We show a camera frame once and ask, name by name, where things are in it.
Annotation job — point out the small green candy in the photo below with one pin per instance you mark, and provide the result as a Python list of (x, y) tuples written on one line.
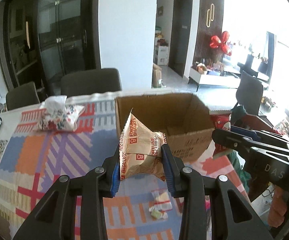
[(157, 214)]

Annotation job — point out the colourful patterned tablecloth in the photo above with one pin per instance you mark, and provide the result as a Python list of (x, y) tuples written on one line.
[(34, 160)]

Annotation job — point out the white shelf unit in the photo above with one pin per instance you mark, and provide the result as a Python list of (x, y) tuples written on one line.
[(161, 52)]

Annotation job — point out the dark grey dining chair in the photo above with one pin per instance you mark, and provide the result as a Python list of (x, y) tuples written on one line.
[(89, 82)]

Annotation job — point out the red wooden chair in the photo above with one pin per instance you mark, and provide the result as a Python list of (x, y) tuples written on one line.
[(242, 119)]

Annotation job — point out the gold wall ornament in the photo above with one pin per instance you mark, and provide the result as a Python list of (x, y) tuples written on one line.
[(210, 15)]

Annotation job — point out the brown cardboard box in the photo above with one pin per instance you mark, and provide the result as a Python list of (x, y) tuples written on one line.
[(182, 117)]

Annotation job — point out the dark chair by window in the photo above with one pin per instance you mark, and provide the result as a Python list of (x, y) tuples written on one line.
[(249, 93)]

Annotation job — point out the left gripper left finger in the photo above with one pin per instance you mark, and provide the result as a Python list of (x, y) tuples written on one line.
[(54, 216)]

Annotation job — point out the black glass door cabinet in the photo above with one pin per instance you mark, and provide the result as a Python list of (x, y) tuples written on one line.
[(44, 40)]

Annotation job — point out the clear red-edged snack packet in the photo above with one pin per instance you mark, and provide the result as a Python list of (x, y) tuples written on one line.
[(161, 200)]

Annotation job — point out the floral tissue pack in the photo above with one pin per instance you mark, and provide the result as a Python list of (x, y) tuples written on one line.
[(58, 116)]

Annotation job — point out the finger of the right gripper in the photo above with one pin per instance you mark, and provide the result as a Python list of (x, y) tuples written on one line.
[(261, 136), (248, 148)]

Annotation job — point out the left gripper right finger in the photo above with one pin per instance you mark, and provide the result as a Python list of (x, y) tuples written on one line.
[(232, 216)]

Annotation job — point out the white low cabinet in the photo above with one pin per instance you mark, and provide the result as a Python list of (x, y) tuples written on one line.
[(200, 75)]

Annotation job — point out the Fortune Biscuits beige packet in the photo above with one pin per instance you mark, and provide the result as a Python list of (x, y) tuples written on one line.
[(140, 150)]

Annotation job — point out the red bow decoration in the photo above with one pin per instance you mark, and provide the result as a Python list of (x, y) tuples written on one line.
[(221, 42)]

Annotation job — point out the right hand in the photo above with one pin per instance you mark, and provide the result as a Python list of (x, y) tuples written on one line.
[(278, 209)]

